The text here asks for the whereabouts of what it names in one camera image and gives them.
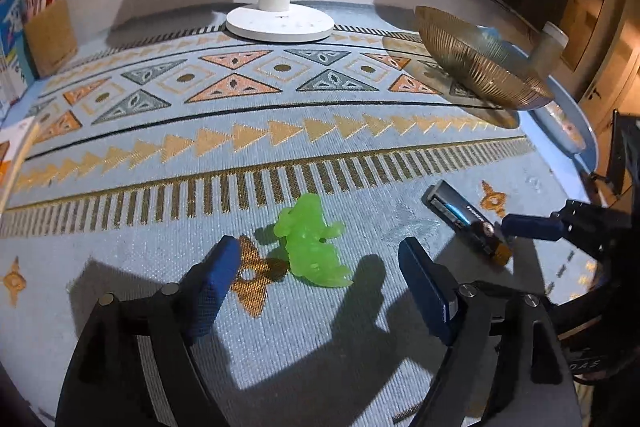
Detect black flat device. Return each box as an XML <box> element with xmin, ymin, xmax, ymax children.
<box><xmin>605</xmin><ymin>109</ymin><xmax>640</xmax><ymax>198</ymax></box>

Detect wooden door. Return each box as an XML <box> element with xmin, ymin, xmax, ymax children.
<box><xmin>575</xmin><ymin>0</ymin><xmax>640</xmax><ymax>142</ymax></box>

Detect light green translucent toy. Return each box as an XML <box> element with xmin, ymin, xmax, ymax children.
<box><xmin>272</xmin><ymin>194</ymin><xmax>355</xmax><ymax>289</ymax></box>

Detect orange book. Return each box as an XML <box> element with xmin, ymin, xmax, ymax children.
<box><xmin>0</xmin><ymin>117</ymin><xmax>41</xmax><ymax>212</ymax></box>

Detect light blue plastic bag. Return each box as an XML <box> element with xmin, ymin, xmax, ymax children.
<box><xmin>475</xmin><ymin>26</ymin><xmax>511</xmax><ymax>52</ymax></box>

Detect black yellow battery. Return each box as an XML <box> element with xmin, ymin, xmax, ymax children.
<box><xmin>424</xmin><ymin>180</ymin><xmax>513</xmax><ymax>267</ymax></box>

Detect amber glass bowl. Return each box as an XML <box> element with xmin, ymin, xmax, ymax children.
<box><xmin>414</xmin><ymin>5</ymin><xmax>556</xmax><ymax>112</ymax></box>

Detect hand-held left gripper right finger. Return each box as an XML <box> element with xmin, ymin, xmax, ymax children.
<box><xmin>398</xmin><ymin>237</ymin><xmax>583</xmax><ymax>427</ymax></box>

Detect small patterned dish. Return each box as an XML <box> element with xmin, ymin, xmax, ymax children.
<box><xmin>537</xmin><ymin>99</ymin><xmax>586</xmax><ymax>152</ymax></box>

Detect wooden pen holder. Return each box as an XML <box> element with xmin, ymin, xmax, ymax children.
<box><xmin>22</xmin><ymin>0</ymin><xmax>78</xmax><ymax>78</ymax></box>

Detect row of upright books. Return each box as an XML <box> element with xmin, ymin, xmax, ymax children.
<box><xmin>0</xmin><ymin>0</ymin><xmax>46</xmax><ymax>118</ymax></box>

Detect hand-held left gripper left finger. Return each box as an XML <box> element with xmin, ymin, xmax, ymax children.
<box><xmin>55</xmin><ymin>235</ymin><xmax>242</xmax><ymax>427</ymax></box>

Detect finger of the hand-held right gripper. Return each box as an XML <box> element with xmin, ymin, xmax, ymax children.
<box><xmin>501</xmin><ymin>199</ymin><xmax>636</xmax><ymax>258</ymax></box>

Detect patterned blue table mat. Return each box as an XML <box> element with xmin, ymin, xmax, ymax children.
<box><xmin>0</xmin><ymin>2</ymin><xmax>601</xmax><ymax>427</ymax></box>

